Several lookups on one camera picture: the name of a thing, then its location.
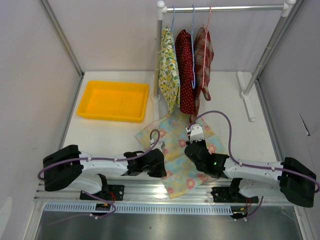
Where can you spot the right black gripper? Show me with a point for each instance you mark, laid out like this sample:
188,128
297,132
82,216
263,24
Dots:
194,150

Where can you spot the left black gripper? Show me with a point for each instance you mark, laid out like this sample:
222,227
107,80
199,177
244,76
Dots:
157,164

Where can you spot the pastel floral cloth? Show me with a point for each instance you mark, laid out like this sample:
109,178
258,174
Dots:
181,174

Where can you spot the red plaid skirt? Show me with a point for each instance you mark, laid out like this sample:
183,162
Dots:
198,48

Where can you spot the pink wire hanger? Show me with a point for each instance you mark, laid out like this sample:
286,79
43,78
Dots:
206,28

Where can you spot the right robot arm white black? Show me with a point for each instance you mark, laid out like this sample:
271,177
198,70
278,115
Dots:
288,179

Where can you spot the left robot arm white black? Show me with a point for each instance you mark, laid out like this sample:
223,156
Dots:
71,168

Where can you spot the lemon print skirt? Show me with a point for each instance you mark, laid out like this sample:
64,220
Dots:
168,78

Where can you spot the red polka dot skirt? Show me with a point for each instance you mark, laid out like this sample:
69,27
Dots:
184,56

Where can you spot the yellow plastic tray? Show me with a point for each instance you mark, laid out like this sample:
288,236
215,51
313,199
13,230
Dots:
114,101

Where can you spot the metal clothes rack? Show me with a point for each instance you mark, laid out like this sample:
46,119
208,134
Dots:
285,8

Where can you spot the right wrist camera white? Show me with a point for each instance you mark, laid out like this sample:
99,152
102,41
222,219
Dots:
195,133

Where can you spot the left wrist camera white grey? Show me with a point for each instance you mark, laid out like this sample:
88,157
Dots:
157,145

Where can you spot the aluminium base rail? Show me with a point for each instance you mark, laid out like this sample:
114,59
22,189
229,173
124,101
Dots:
139,191

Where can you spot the blue wire hanger right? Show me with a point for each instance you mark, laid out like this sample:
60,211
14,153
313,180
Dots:
193,82

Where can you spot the blue wire hanger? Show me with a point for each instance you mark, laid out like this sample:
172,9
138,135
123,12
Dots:
193,82
172,31

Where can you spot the slotted cable duct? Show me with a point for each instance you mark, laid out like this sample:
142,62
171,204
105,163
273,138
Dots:
134,208

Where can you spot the blue wire hanger left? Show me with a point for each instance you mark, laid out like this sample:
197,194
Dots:
172,31

